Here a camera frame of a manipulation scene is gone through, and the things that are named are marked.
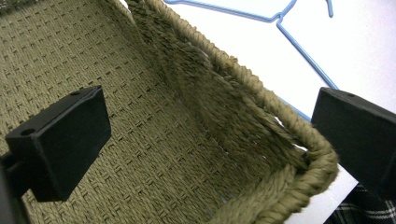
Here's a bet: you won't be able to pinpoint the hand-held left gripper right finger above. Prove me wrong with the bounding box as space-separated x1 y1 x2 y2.
310 87 396 203

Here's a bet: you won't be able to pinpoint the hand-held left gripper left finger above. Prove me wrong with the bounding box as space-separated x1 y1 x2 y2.
0 85 112 203

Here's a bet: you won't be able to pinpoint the olive woven basket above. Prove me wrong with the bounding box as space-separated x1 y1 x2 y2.
0 0 340 224

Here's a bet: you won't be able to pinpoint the dark plaid cloth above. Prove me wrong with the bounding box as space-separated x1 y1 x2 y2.
323 183 396 224

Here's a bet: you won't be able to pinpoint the blue wire clothes hanger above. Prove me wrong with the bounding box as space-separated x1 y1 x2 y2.
163 0 340 123

